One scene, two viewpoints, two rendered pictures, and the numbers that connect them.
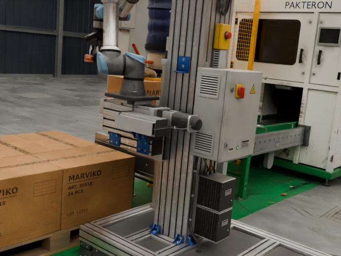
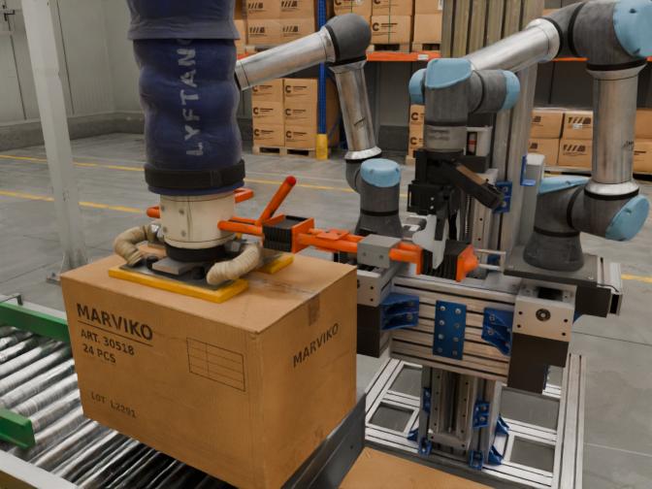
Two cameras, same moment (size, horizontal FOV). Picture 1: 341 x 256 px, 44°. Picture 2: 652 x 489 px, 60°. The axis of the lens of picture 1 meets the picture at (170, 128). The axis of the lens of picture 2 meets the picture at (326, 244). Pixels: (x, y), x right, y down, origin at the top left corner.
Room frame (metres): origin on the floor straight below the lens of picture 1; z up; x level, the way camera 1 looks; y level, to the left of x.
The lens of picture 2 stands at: (3.37, 1.45, 1.57)
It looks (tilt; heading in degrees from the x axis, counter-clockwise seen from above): 19 degrees down; 255
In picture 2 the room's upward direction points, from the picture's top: straight up
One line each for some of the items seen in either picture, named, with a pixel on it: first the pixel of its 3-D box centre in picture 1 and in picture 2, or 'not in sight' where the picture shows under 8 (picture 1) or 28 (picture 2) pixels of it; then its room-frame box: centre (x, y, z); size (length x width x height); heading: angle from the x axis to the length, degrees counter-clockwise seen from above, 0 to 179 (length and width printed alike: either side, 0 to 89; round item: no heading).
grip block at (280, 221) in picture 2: not in sight; (288, 233); (3.16, 0.31, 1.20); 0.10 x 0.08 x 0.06; 46
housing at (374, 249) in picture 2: not in sight; (379, 250); (3.00, 0.46, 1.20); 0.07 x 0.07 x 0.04; 46
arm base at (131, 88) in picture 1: (133, 86); (554, 243); (2.42, 0.23, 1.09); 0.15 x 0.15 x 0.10
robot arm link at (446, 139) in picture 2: (98, 25); (443, 138); (2.92, 0.54, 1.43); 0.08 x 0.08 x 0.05
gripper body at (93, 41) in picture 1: (98, 37); (437, 181); (2.92, 0.53, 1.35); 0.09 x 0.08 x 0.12; 136
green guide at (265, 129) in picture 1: (261, 131); (9, 308); (4.10, -0.88, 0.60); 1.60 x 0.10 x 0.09; 138
